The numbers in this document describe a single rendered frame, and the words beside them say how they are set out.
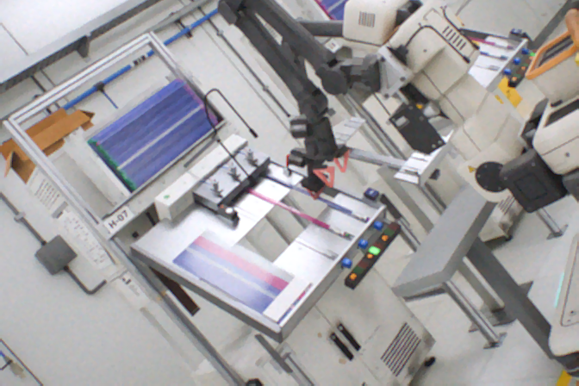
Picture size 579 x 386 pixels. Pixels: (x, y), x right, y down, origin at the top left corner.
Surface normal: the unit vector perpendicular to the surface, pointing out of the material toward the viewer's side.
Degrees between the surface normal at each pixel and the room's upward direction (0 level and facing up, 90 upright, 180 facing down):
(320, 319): 90
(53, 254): 90
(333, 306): 90
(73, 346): 90
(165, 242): 47
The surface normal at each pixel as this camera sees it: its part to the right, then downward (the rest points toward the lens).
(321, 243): -0.07, -0.75
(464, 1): 0.49, -0.32
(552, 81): -0.43, 0.49
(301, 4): -0.59, 0.56
